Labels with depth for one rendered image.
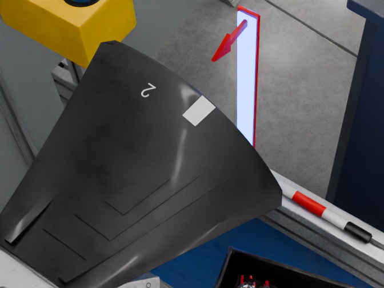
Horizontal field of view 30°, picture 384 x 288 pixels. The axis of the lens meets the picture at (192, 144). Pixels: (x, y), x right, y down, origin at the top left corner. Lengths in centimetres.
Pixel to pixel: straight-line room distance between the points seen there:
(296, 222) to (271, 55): 128
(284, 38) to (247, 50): 151
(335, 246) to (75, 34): 43
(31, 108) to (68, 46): 86
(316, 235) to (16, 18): 49
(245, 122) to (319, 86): 131
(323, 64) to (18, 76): 96
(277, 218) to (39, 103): 94
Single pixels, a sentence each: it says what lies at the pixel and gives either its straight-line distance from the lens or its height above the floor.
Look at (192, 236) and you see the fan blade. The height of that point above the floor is 116.
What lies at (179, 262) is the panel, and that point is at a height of 33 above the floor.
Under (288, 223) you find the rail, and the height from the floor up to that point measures 82.
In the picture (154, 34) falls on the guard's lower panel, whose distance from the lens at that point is 211.
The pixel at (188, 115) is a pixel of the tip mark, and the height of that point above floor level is 117.
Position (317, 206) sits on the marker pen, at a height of 87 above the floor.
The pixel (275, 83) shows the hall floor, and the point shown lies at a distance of 214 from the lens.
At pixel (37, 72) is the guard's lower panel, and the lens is 173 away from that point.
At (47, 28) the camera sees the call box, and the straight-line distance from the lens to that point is 93.
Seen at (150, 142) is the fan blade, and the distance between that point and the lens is 64.
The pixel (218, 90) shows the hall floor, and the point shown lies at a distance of 213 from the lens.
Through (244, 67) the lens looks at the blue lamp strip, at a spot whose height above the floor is 111.
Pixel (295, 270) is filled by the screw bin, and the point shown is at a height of 88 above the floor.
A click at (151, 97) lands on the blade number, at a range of 66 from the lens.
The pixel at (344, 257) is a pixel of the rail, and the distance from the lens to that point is 98.
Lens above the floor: 171
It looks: 58 degrees down
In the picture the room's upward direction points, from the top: 6 degrees counter-clockwise
